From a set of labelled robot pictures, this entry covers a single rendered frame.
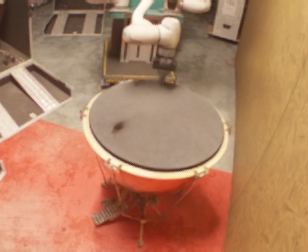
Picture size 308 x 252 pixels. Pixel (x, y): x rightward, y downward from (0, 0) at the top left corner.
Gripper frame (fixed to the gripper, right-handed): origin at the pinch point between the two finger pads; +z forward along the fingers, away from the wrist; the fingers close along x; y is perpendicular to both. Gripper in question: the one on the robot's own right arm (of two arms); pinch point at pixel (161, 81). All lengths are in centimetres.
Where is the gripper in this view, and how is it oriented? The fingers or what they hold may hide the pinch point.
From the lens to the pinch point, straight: 159.1
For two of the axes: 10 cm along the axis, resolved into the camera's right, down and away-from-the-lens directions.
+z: -1.2, 7.7, 6.2
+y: 0.8, -6.2, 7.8
